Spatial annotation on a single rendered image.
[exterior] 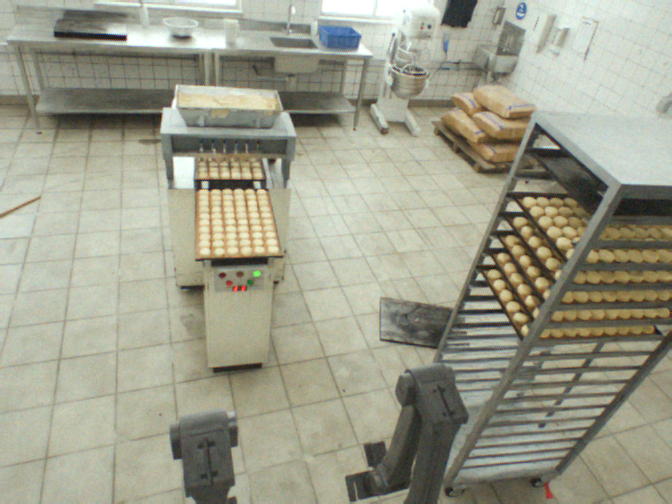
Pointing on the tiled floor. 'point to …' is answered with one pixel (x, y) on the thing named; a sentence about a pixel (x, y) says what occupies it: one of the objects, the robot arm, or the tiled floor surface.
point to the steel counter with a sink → (149, 103)
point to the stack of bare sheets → (414, 323)
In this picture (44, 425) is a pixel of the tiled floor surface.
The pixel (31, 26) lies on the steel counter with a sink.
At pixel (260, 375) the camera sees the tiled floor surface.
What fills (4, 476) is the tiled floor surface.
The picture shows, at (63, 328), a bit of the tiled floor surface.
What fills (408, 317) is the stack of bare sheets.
